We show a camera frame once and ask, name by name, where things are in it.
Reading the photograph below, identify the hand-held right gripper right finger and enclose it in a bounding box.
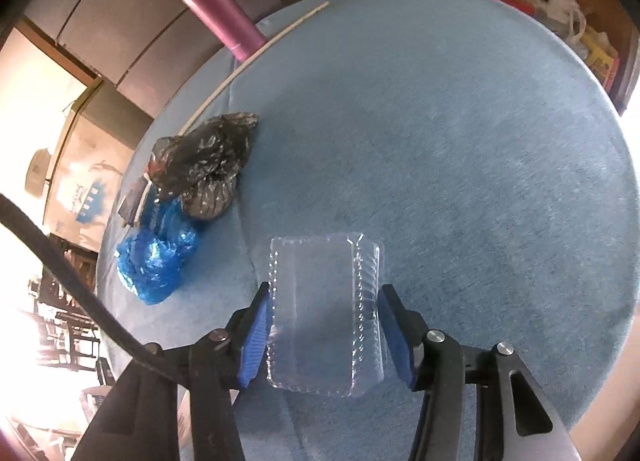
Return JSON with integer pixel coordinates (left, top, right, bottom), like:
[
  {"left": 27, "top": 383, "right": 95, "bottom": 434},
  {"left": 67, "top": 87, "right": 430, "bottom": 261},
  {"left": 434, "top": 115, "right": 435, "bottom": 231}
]
[{"left": 376, "top": 284, "right": 583, "bottom": 461}]

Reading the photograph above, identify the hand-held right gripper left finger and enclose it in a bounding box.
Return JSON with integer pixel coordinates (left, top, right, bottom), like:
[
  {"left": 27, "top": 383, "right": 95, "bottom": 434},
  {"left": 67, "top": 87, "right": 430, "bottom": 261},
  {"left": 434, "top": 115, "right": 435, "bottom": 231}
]
[{"left": 72, "top": 282, "right": 275, "bottom": 461}]

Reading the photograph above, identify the clear plastic clamshell container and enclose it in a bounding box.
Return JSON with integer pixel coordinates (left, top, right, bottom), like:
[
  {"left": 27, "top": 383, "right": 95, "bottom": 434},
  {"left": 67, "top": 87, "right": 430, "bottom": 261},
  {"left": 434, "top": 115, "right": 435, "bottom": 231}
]
[{"left": 266, "top": 232, "right": 387, "bottom": 398}]

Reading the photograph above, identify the crumpled blue plastic bag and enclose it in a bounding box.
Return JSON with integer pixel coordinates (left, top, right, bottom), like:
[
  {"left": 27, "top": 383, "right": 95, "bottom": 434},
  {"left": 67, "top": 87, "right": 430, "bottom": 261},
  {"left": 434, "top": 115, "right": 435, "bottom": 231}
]
[{"left": 116, "top": 198, "right": 201, "bottom": 306}]

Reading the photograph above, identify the small dark card packet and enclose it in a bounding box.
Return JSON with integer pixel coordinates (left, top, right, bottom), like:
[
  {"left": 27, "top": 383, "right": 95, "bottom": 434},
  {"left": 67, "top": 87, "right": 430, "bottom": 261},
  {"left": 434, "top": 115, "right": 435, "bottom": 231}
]
[{"left": 118, "top": 177, "right": 151, "bottom": 228}]

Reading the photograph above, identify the crumpled black plastic bag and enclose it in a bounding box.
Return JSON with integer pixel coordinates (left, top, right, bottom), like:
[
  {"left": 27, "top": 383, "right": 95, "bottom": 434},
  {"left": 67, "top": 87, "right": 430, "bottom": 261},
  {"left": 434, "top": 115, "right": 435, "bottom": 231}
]
[{"left": 148, "top": 112, "right": 261, "bottom": 220}]

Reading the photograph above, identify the dark wooden furniture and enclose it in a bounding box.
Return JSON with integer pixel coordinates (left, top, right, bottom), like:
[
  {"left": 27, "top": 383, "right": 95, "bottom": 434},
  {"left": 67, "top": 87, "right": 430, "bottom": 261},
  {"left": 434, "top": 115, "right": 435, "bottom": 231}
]
[{"left": 30, "top": 236, "right": 103, "bottom": 373}]

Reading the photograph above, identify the blue tablecloth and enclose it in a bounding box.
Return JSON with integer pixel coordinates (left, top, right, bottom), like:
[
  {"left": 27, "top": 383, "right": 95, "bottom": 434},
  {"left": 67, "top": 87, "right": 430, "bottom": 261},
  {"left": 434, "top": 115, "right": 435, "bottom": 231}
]
[{"left": 95, "top": 0, "right": 640, "bottom": 461}]

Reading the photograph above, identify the cardboard box with blue print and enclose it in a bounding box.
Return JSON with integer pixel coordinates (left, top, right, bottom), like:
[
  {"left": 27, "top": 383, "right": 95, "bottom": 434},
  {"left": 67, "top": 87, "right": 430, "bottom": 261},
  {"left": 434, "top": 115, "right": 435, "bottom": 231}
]
[{"left": 42, "top": 81, "right": 151, "bottom": 252}]

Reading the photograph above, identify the thin white stick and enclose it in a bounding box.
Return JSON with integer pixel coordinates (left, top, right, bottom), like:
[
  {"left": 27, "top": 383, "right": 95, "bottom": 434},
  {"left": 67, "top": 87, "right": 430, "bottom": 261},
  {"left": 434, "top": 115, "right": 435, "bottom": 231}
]
[{"left": 175, "top": 1, "right": 331, "bottom": 139}]

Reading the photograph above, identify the round white appliance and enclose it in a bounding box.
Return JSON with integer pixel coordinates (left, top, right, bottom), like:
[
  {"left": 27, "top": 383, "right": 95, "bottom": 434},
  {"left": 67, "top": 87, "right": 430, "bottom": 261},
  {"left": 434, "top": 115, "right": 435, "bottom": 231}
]
[{"left": 25, "top": 148, "right": 53, "bottom": 197}]

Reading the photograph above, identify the purple thermos bottle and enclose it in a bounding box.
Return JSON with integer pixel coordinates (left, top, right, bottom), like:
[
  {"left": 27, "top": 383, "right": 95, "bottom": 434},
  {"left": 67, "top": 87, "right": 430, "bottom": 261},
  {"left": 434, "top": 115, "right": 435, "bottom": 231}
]
[{"left": 165, "top": 0, "right": 268, "bottom": 61}]

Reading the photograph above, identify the yellow red packet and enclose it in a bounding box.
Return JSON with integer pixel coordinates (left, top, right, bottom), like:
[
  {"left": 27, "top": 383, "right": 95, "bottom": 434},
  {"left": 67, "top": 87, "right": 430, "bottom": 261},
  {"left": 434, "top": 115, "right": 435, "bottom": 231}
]
[{"left": 584, "top": 26, "right": 622, "bottom": 92}]

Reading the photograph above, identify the white plastic bag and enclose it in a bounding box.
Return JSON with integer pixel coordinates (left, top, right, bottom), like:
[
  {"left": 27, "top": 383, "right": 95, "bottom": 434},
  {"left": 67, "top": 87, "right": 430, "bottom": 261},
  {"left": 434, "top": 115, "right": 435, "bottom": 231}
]
[{"left": 542, "top": 0, "right": 587, "bottom": 48}]

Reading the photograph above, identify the black cable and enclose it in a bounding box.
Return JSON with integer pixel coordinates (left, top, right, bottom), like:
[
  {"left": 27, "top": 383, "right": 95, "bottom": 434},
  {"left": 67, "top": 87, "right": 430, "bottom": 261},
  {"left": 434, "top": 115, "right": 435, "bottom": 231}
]
[{"left": 0, "top": 194, "right": 191, "bottom": 384}]

